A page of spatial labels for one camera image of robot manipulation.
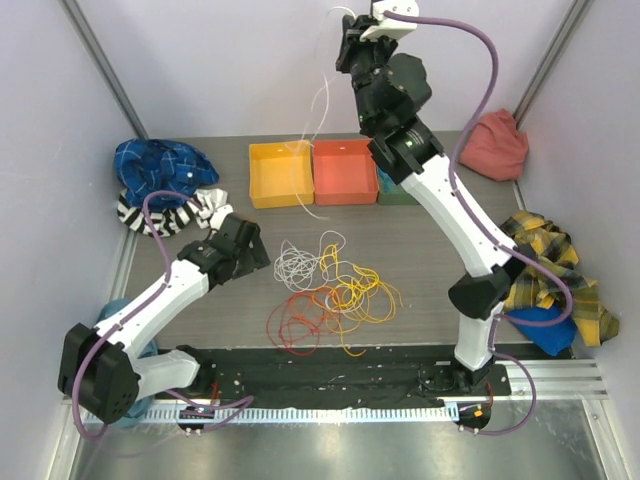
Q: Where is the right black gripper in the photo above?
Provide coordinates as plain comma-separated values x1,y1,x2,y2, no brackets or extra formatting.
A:
334,16,398,132

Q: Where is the white cable bundle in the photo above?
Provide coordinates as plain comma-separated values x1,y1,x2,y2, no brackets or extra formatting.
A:
273,4,371,314

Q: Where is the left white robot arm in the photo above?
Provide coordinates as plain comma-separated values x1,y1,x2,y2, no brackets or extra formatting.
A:
58,213,270,428

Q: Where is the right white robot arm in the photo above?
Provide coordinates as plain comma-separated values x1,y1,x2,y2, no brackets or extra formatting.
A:
336,13,524,395

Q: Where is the black white striped cloth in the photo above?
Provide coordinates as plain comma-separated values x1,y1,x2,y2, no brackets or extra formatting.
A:
116,187,229,239

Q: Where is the yellow plastic bin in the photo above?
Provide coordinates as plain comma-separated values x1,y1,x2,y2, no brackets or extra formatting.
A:
248,140,315,209

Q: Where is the red plastic bin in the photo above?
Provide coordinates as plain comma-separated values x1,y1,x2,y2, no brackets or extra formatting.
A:
312,139,379,206

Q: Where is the green plastic bin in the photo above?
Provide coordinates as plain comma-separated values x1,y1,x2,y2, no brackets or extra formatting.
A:
377,168,418,206

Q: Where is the pink cloth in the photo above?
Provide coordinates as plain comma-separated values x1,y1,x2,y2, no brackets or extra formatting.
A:
459,109,529,182

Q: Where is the blue plaid cloth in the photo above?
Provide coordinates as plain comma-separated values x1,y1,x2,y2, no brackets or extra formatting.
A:
114,139,219,208

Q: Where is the teal cloth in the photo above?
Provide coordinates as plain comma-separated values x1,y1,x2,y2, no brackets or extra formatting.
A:
96,298,158,428

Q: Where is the yellow plaid shirt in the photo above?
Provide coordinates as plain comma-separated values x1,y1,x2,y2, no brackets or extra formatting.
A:
501,210,620,347

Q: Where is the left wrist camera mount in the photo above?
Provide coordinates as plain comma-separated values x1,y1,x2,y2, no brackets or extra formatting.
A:
207,204,234,230

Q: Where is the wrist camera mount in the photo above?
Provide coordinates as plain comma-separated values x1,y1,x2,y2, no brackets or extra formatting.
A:
359,0,420,41
207,204,234,230

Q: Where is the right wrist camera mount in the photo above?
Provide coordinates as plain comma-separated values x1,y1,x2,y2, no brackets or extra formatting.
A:
359,0,420,41

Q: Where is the red cable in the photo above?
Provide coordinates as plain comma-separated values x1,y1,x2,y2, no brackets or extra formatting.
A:
266,292,324,357

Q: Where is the yellow cable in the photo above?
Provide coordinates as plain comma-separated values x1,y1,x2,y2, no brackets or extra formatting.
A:
319,242,404,334

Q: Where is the orange cable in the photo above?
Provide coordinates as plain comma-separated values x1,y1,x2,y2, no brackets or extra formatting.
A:
309,289,369,359

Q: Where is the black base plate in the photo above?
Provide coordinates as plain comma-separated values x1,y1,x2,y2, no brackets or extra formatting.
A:
179,345,512,410

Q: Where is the right aluminium frame post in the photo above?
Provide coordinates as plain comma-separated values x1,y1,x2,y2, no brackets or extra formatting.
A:
513,0,593,128

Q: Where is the aluminium frame post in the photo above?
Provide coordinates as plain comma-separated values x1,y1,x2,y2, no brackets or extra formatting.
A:
59,0,149,139
513,0,593,128

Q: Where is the white slotted cable duct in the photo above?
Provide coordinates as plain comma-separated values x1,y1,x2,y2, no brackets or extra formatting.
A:
84,403,461,425

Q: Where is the left aluminium frame post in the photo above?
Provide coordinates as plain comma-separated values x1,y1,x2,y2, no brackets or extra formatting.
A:
59,0,149,139

